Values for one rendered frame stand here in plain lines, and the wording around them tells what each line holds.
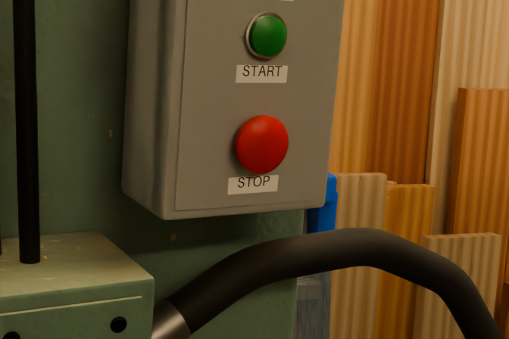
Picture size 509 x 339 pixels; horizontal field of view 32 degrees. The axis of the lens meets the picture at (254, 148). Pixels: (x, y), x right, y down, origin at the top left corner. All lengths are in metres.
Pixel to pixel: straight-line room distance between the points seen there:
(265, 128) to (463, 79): 1.68
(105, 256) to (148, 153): 0.06
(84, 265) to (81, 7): 0.13
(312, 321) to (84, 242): 0.94
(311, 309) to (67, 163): 0.94
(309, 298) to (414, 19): 0.90
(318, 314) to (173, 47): 1.00
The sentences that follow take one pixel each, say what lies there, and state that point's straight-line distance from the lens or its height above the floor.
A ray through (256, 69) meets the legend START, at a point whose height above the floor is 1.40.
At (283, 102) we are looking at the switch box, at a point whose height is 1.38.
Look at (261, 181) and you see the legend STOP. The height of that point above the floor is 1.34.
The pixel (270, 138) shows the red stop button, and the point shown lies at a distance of 0.44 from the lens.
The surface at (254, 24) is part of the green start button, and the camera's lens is 0.44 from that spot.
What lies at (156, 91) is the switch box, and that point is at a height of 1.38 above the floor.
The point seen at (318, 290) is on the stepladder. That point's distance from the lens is 1.35.
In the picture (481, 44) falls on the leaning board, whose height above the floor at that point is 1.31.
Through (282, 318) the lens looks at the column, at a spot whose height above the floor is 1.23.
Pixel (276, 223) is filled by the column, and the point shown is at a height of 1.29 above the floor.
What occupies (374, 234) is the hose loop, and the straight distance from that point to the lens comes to 0.54.
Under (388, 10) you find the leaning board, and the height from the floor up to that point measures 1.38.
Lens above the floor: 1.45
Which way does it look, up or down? 12 degrees down
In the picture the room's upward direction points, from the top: 5 degrees clockwise
